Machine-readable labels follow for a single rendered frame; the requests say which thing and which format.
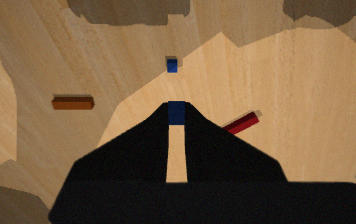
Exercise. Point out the orange rod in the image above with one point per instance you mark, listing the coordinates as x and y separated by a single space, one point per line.
73 103

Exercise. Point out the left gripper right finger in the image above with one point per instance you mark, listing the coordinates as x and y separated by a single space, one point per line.
223 157

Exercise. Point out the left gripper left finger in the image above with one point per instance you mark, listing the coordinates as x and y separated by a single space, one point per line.
131 155

